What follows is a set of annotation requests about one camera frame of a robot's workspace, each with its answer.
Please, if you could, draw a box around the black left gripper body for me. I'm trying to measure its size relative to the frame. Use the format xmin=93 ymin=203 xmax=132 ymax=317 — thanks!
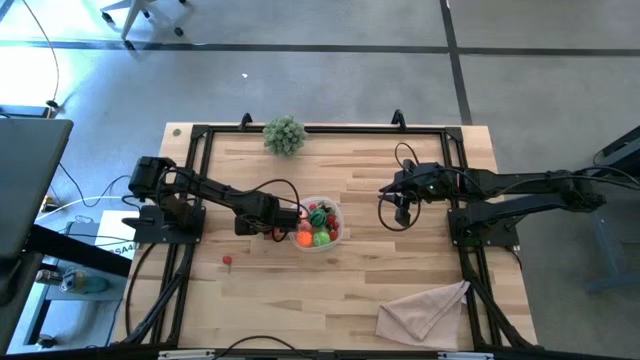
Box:
xmin=234 ymin=192 xmax=301 ymax=236

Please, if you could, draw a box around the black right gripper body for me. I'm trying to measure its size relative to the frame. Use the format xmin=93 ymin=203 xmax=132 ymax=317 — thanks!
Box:
xmin=407 ymin=162 xmax=454 ymax=201

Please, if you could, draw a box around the clear plastic tupperware container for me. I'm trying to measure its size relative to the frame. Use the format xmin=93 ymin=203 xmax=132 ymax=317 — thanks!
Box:
xmin=288 ymin=195 xmax=346 ymax=253

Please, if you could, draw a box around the potted green succulent plant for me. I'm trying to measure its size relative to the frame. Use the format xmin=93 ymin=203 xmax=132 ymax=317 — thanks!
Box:
xmin=262 ymin=113 xmax=308 ymax=159

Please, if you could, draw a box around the pink folded cloth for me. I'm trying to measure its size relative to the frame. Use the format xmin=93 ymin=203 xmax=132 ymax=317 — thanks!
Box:
xmin=374 ymin=279 xmax=472 ymax=351

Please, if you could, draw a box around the white paper sheet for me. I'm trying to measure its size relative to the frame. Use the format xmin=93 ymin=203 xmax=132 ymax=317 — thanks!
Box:
xmin=94 ymin=209 xmax=142 ymax=261

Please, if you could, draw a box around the blue desk leg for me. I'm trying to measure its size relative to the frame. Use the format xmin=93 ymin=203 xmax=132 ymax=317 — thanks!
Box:
xmin=583 ymin=124 xmax=640 ymax=295

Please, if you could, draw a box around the teal bottle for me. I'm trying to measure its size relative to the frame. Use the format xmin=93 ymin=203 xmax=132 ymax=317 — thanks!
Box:
xmin=59 ymin=267 xmax=111 ymax=296

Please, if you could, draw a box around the grey desk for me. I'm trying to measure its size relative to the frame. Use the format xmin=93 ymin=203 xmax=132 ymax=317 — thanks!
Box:
xmin=0 ymin=117 xmax=75 ymax=261

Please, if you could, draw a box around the office chair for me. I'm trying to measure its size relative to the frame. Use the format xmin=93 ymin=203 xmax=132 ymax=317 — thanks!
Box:
xmin=99 ymin=0 xmax=189 ymax=51

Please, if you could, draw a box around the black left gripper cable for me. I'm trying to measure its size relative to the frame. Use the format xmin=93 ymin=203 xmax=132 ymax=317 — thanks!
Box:
xmin=227 ymin=177 xmax=303 ymax=244

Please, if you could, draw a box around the black aluminium table frame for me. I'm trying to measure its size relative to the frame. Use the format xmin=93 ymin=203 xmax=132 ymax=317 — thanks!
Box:
xmin=119 ymin=108 xmax=539 ymax=351

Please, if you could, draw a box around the black table edge cable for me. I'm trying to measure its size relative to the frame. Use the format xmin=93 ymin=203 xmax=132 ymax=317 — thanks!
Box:
xmin=214 ymin=334 xmax=321 ymax=360

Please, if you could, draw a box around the thin floor cable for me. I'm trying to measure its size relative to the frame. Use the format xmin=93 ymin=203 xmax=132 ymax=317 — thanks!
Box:
xmin=19 ymin=0 xmax=62 ymax=110

